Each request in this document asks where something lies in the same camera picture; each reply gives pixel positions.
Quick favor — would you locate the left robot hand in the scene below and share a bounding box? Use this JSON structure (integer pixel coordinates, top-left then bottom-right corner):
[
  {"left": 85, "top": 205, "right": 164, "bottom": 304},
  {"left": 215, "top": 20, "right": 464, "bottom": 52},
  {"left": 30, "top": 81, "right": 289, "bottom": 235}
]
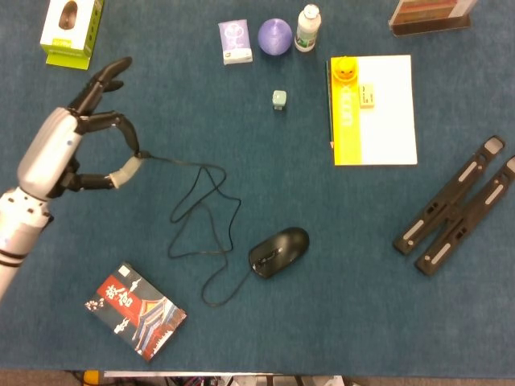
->
[{"left": 15, "top": 55, "right": 144, "bottom": 199}]

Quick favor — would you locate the black wired computer mouse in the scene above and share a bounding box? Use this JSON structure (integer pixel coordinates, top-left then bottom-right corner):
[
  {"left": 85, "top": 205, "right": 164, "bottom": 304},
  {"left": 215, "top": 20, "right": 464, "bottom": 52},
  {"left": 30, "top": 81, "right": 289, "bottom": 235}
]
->
[{"left": 134, "top": 150, "right": 311, "bottom": 308}]

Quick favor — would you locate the white green mouse box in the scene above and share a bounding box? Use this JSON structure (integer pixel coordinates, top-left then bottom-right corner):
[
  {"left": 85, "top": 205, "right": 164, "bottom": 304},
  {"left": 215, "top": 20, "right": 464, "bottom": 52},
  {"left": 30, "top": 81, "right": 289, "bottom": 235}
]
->
[{"left": 39, "top": 0, "right": 105, "bottom": 71}]

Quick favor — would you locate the dark red illustrated book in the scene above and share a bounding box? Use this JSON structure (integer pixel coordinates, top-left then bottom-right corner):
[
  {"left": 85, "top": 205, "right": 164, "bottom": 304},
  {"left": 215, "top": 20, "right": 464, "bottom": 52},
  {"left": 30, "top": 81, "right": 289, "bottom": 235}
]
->
[{"left": 84, "top": 261, "right": 188, "bottom": 363}]

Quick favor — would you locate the purple white tissue pack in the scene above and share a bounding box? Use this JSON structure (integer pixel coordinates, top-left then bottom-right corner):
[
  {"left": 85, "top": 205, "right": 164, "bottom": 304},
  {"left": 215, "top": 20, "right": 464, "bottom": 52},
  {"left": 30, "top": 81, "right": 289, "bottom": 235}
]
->
[{"left": 217, "top": 18, "right": 254, "bottom": 66}]

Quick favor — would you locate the small mint green cube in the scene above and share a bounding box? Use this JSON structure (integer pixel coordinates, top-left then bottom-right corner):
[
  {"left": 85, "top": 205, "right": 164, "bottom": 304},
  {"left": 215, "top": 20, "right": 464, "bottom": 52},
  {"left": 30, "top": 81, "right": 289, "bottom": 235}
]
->
[{"left": 272, "top": 89, "right": 289, "bottom": 113}]

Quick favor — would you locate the purple ball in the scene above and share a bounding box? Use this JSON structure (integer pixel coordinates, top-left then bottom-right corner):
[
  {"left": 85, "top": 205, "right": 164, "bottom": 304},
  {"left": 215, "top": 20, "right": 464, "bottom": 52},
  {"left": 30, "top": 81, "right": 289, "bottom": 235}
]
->
[{"left": 257, "top": 18, "right": 294, "bottom": 55}]

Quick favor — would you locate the pencil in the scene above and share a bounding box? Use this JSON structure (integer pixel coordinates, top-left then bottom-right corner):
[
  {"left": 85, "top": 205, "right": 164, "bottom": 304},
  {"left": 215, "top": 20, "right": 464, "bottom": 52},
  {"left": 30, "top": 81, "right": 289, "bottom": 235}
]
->
[{"left": 325, "top": 60, "right": 336, "bottom": 150}]

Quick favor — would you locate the white plastic bottle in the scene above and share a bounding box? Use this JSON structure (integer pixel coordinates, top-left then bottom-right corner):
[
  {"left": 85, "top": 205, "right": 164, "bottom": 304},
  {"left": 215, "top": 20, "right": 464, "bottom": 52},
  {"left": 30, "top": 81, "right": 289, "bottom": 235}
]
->
[{"left": 294, "top": 4, "right": 322, "bottom": 53}]

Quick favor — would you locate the yellow rubber duck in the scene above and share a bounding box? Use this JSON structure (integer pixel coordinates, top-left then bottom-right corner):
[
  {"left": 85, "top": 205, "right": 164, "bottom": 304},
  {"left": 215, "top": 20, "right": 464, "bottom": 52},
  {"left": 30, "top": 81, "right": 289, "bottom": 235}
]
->
[{"left": 334, "top": 57, "right": 360, "bottom": 85}]

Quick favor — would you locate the yellow white notebook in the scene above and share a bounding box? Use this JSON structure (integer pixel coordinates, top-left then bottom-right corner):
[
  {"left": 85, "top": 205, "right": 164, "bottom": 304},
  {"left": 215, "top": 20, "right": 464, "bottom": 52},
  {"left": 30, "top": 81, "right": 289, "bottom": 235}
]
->
[{"left": 329, "top": 55, "right": 418, "bottom": 166}]

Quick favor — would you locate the brown box top right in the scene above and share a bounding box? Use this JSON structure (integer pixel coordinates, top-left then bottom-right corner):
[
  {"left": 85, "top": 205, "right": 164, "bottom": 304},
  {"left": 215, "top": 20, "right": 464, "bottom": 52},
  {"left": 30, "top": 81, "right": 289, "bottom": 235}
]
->
[{"left": 388, "top": 0, "right": 479, "bottom": 39}]

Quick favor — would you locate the black folding laptop stand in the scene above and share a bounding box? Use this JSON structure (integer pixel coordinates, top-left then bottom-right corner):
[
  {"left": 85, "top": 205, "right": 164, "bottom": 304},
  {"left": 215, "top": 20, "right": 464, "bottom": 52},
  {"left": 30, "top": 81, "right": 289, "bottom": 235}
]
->
[{"left": 392, "top": 135, "right": 515, "bottom": 277}]

